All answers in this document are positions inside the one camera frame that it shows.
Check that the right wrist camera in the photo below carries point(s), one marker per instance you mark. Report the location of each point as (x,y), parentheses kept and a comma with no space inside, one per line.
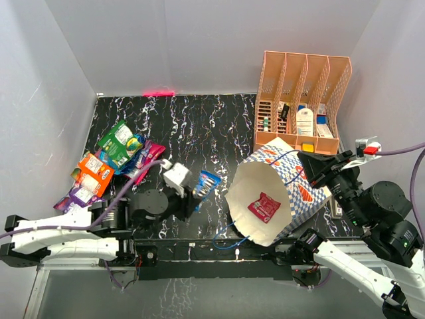
(366,150)

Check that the green candy pack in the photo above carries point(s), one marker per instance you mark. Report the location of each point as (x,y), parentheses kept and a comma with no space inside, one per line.
(120,144)

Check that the glue stick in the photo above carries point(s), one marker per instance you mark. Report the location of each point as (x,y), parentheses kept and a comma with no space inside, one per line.
(265,124)

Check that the black yellow highlighter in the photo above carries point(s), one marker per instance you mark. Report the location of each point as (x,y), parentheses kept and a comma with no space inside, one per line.
(284,112)

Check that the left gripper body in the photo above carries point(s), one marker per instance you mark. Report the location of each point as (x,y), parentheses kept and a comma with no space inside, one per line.
(178,205)

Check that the orange candy pack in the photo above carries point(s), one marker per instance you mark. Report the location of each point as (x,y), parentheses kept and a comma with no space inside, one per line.
(92,174)

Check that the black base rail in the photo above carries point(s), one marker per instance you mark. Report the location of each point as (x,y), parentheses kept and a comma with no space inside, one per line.
(199,258)

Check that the blue snack bag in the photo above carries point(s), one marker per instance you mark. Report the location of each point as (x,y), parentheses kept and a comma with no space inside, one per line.
(125,168)

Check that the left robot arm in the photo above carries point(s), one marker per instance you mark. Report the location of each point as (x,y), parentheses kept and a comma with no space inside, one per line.
(104,230)

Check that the white tube with label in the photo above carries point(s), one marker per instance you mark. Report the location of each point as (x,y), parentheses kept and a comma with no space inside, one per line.
(304,122)

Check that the red snack packet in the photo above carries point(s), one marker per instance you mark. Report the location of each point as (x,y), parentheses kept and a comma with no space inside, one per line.
(264,207)

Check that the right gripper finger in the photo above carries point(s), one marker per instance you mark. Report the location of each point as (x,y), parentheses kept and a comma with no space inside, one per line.
(317,178)
(317,164)

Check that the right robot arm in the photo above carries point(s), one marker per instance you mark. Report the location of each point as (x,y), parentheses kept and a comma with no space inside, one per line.
(380,211)

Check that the blue checkered paper bag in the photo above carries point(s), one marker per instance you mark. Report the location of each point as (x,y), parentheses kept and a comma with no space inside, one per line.
(275,170)

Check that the white red paper box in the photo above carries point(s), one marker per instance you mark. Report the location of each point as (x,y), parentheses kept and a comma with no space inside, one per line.
(323,131)

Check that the orange desk organizer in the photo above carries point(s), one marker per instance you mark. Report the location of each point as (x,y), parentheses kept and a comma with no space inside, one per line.
(294,79)

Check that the blue stamp pad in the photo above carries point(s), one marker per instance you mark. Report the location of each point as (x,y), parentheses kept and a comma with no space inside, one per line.
(321,119)

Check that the pink snack bag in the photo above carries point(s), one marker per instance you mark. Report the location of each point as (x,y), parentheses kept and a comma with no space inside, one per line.
(156,150)

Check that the magenta purple candy pack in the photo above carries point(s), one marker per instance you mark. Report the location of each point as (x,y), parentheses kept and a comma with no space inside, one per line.
(143,155)

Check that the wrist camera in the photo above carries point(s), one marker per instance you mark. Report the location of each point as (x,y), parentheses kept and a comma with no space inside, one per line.
(366,150)
(177,177)

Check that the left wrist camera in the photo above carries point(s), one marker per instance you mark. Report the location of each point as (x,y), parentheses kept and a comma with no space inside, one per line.
(177,177)

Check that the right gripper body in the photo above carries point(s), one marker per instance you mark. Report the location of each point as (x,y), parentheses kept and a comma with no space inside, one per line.
(344,187)

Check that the blue cookie pack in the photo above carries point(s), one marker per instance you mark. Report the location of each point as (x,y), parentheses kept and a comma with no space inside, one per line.
(209,182)

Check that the red white staples box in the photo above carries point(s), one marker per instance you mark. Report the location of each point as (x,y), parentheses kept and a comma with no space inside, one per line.
(322,110)

